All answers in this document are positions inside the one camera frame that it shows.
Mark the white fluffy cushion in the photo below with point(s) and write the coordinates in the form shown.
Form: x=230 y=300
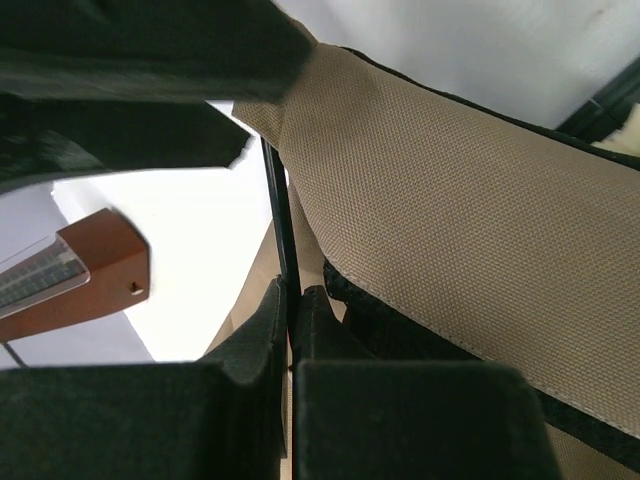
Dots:
x=625 y=140

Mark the brown wooden metronome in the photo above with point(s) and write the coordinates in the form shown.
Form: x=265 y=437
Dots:
x=95 y=267

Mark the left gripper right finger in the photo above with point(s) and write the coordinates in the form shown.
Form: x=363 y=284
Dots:
x=358 y=417

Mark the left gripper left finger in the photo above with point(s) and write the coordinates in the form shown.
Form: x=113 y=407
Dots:
x=216 y=418

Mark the beige fabric pet tent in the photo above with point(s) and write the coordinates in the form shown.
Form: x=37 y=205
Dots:
x=453 y=230

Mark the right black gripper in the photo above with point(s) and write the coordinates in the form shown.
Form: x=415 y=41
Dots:
x=100 y=87

